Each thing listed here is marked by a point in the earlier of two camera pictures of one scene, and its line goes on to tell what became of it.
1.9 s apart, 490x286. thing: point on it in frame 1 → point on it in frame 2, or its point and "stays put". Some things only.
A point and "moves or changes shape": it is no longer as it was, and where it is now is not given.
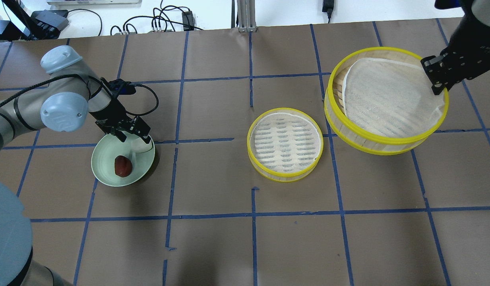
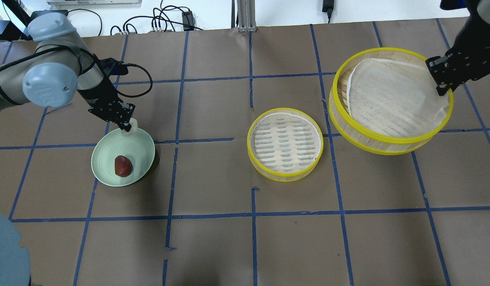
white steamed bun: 136,143 moves or changes shape
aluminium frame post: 246,13 stays put
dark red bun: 123,167 stays put
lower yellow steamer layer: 284,177 stays put
